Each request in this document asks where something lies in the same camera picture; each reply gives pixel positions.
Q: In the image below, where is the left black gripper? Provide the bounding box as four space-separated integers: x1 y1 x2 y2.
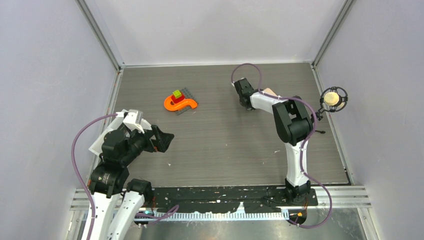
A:
120 123 174 165

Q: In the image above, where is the tan card holder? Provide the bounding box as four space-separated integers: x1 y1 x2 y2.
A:
262 88 278 97

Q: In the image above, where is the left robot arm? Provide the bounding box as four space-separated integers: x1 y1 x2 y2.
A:
83 123 175 240

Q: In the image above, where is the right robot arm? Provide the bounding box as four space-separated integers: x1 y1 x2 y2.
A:
232 78 313 205

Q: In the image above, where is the orange curved toy track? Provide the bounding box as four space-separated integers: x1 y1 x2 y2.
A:
163 95 195 112

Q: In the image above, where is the red toy block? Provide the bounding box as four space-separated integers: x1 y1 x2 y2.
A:
171 90 186 104

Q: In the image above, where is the green toy block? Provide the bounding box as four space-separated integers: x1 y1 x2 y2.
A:
172 89 183 99

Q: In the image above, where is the grey studded baseplate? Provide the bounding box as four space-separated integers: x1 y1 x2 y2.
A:
175 87 198 116

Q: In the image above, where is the white divided tray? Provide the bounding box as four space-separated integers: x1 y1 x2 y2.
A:
88 109 129 156

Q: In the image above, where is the microphone on tripod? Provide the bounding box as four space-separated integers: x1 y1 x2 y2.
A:
310 86 349 134

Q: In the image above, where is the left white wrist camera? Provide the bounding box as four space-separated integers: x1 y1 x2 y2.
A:
123 109 152 134

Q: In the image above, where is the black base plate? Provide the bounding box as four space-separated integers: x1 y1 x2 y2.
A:
143 185 318 214

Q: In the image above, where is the white slotted cable duct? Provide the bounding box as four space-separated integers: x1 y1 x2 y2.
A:
119 209 290 222

